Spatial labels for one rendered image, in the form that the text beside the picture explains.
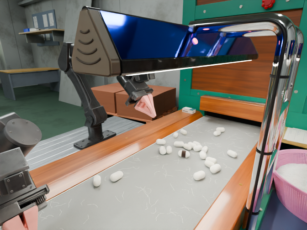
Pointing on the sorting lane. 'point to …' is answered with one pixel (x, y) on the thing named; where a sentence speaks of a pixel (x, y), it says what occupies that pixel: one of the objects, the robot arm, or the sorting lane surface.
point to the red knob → (267, 3)
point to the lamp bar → (148, 45)
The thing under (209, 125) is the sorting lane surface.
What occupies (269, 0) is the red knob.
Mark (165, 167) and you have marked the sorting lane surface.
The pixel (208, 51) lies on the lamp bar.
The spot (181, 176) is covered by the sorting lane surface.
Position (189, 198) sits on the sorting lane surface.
